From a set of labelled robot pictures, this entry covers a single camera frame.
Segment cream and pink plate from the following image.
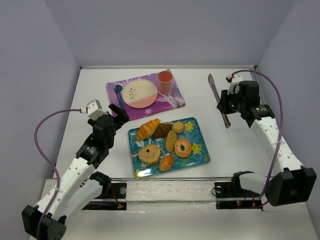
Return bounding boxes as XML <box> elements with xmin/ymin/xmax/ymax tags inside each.
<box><xmin>121</xmin><ymin>79</ymin><xmax>158</xmax><ymax>109</ymax></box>

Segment oval seeded bread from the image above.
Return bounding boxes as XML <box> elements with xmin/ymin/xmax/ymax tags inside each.
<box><xmin>165</xmin><ymin>130</ymin><xmax>178</xmax><ymax>153</ymax></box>

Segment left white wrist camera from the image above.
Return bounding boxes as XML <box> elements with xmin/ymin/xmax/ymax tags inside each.
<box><xmin>86</xmin><ymin>99</ymin><xmax>105</xmax><ymax>121</ymax></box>

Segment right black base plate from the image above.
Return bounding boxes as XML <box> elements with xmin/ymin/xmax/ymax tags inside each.
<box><xmin>211</xmin><ymin>181</ymin><xmax>263</xmax><ymax>210</ymax></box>

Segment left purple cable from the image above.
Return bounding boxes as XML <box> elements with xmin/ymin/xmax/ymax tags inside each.
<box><xmin>33</xmin><ymin>108</ymin><xmax>87</xmax><ymax>238</ymax></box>

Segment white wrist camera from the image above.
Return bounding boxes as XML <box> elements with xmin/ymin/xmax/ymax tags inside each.
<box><xmin>226</xmin><ymin>74</ymin><xmax>243</xmax><ymax>95</ymax></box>
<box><xmin>86</xmin><ymin>99</ymin><xmax>105</xmax><ymax>121</ymax></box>

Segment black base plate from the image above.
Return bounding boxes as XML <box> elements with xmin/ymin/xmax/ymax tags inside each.
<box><xmin>83</xmin><ymin>182</ymin><xmax>127</xmax><ymax>211</ymax></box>
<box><xmin>211</xmin><ymin>181</ymin><xmax>263</xmax><ymax>210</ymax></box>

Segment metal tongs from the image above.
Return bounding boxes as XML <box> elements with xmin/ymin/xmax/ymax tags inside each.
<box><xmin>207</xmin><ymin>73</ymin><xmax>231</xmax><ymax>129</ymax></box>

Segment small round muffin bread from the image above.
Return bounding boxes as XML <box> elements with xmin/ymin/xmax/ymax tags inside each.
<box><xmin>172</xmin><ymin>121</ymin><xmax>185</xmax><ymax>134</ymax></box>

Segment pink cup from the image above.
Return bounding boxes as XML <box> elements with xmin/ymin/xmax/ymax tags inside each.
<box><xmin>157</xmin><ymin>70</ymin><xmax>173</xmax><ymax>95</ymax></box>

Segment aluminium frame rail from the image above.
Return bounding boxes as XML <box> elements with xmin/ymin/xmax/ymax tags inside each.
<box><xmin>80</xmin><ymin>65</ymin><xmax>258</xmax><ymax>70</ymax></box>

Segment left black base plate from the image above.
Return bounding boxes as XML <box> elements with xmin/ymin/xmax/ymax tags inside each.
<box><xmin>83</xmin><ymin>182</ymin><xmax>127</xmax><ymax>211</ymax></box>

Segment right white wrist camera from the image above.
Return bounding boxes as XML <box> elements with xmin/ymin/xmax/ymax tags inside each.
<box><xmin>226</xmin><ymin>74</ymin><xmax>243</xmax><ymax>95</ymax></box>

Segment blue plastic spoon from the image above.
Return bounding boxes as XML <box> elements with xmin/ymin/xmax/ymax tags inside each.
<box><xmin>114</xmin><ymin>84</ymin><xmax>125</xmax><ymax>109</ymax></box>

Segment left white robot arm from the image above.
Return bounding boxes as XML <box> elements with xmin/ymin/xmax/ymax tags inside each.
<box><xmin>21</xmin><ymin>99</ymin><xmax>130</xmax><ymax>240</ymax></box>

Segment purple floral placemat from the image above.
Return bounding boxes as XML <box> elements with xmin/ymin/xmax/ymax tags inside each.
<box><xmin>106</xmin><ymin>69</ymin><xmax>185</xmax><ymax>121</ymax></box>

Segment dark chocolate bread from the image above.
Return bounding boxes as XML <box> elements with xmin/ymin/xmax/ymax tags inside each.
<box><xmin>153</xmin><ymin>123</ymin><xmax>173</xmax><ymax>139</ymax></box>

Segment orange glazed donut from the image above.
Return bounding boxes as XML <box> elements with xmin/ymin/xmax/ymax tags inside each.
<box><xmin>174</xmin><ymin>138</ymin><xmax>192</xmax><ymax>158</ymax></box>

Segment blue floral tray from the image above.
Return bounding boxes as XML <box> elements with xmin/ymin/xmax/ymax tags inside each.
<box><xmin>128</xmin><ymin>117</ymin><xmax>211</xmax><ymax>178</ymax></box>

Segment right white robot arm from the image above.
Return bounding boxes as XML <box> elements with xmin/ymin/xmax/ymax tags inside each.
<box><xmin>217</xmin><ymin>78</ymin><xmax>317</xmax><ymax>207</ymax></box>

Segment striped orange croissant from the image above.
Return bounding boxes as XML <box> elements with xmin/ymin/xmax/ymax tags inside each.
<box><xmin>135</xmin><ymin>118</ymin><xmax>161</xmax><ymax>141</ymax></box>

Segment pale sugared donut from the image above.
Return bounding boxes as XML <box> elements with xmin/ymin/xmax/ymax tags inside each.
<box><xmin>138</xmin><ymin>144</ymin><xmax>161</xmax><ymax>165</ymax></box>

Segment small orange bun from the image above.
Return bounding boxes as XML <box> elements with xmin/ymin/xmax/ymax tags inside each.
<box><xmin>158</xmin><ymin>155</ymin><xmax>174</xmax><ymax>172</ymax></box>

